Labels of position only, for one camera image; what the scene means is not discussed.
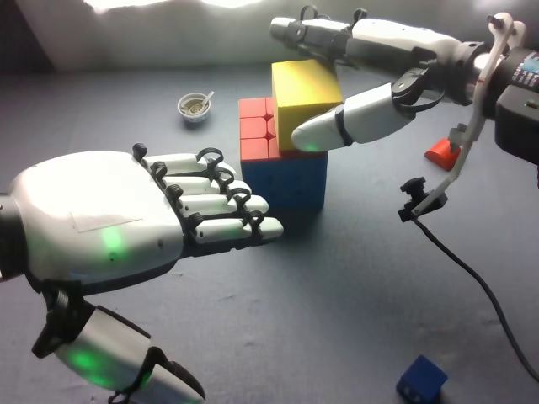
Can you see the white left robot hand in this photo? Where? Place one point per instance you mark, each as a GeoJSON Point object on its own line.
{"type": "Point", "coordinates": [92, 210]}

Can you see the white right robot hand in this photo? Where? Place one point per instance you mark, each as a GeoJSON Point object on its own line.
{"type": "Point", "coordinates": [400, 38]}

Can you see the large yellow block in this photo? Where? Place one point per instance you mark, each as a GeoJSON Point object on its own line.
{"type": "Point", "coordinates": [303, 97]}

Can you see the red half-cylinder block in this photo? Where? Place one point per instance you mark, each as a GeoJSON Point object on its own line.
{"type": "Point", "coordinates": [440, 151]}

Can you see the Rubik's cube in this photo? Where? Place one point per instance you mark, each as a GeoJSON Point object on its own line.
{"type": "Point", "coordinates": [286, 185]}

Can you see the blue block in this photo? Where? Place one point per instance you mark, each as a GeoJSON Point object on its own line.
{"type": "Point", "coordinates": [421, 379]}

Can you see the small bowl with spoon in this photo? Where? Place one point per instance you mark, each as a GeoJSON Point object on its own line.
{"type": "Point", "coordinates": [193, 109]}

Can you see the white backdrop sheet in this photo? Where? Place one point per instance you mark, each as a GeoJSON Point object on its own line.
{"type": "Point", "coordinates": [168, 38]}

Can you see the grey table cloth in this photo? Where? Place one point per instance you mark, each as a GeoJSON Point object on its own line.
{"type": "Point", "coordinates": [295, 315]}

